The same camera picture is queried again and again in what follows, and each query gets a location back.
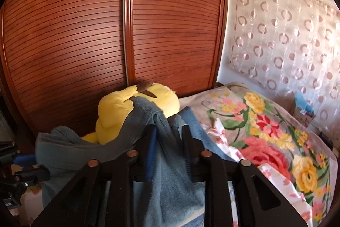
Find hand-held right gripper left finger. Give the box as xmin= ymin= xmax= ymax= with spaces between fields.
xmin=31 ymin=124 xmax=160 ymax=227

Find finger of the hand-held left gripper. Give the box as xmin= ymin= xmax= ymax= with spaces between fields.
xmin=12 ymin=153 xmax=36 ymax=166
xmin=13 ymin=167 xmax=51 ymax=190

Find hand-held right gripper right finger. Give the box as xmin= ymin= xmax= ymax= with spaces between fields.
xmin=181 ymin=124 xmax=316 ymax=227

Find grey-blue pants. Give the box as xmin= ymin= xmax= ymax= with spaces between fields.
xmin=34 ymin=97 xmax=206 ymax=227

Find blue jeans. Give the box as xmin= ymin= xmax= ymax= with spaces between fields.
xmin=170 ymin=106 xmax=237 ymax=164

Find yellow plush toy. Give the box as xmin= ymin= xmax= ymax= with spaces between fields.
xmin=81 ymin=81 xmax=181 ymax=145

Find beige floral blanket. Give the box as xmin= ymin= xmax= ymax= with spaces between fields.
xmin=178 ymin=82 xmax=338 ymax=214

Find white floral bedsheet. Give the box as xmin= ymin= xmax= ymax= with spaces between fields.
xmin=20 ymin=121 xmax=314 ymax=227

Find small cardboard box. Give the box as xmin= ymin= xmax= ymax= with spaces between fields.
xmin=293 ymin=105 xmax=316 ymax=127

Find light blue cloth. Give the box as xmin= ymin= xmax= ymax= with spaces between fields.
xmin=295 ymin=93 xmax=314 ymax=113

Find wooden slatted wardrobe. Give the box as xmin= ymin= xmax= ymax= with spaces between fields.
xmin=0 ymin=0 xmax=230 ymax=153

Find ring-patterned sheer curtain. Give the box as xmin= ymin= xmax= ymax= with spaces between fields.
xmin=226 ymin=0 xmax=340 ymax=148

